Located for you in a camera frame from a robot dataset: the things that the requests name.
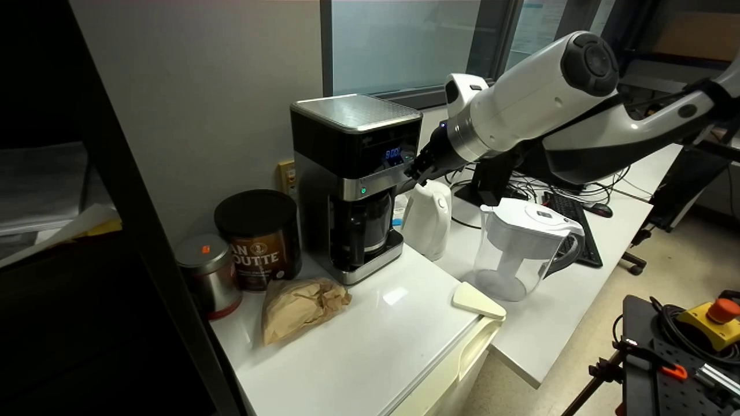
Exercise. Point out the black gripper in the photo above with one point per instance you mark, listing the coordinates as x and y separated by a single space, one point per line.
450 146

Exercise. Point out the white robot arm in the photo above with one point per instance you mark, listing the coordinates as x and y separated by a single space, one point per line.
565 105

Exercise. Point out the black silver coffee machine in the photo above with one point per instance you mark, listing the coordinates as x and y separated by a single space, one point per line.
351 157

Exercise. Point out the dark coffee canister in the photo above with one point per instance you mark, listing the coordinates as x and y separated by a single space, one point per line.
260 230

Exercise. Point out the yellow emergency stop button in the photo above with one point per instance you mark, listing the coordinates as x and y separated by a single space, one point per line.
718 319

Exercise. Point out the white plastic jug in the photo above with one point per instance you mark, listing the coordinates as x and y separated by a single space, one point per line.
428 217

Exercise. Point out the black computer monitor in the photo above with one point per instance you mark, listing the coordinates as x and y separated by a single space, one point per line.
493 174

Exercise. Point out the white water filter pitcher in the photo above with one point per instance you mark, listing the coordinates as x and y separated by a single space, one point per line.
521 246

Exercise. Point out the white mini fridge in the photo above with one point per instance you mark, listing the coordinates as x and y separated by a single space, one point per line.
397 350

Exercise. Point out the brown paper filter bag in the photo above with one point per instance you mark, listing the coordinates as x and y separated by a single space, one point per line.
297 305

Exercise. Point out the small steel canister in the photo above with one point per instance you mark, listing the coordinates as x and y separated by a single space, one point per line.
211 276

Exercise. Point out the black perforated board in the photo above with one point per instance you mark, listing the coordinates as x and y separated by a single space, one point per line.
672 365

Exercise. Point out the black shelf frame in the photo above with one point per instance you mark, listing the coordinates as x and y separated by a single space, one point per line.
114 161

